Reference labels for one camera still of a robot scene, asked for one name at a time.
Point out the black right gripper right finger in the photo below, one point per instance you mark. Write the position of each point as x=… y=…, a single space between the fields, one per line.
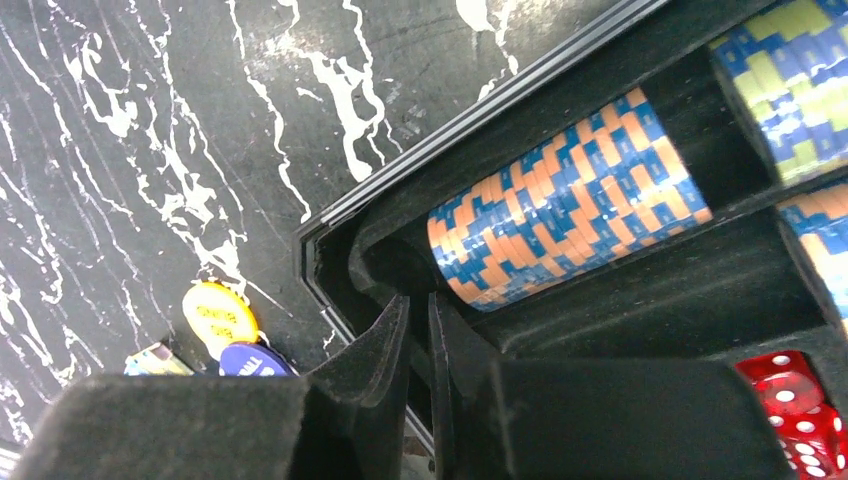
x=500 y=418

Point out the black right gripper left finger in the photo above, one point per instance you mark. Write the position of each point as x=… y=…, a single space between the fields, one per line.
x=343 y=420

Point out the blue orange poker chip stack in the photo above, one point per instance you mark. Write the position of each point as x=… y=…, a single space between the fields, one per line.
x=602 y=189

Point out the black poker set case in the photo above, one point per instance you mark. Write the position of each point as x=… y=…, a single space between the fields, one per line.
x=629 y=263

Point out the blue small blind button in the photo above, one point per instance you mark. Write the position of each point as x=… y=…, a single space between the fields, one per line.
x=251 y=359

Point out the yellow big blind button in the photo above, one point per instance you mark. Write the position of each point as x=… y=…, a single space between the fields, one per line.
x=219 y=317

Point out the blue playing card deck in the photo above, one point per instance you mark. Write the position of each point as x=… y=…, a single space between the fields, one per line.
x=156 y=360

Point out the red translucent die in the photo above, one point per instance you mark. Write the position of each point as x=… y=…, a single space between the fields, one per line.
x=784 y=382
x=814 y=442

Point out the blue yellow poker chip stack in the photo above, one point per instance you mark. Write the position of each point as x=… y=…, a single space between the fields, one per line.
x=784 y=74

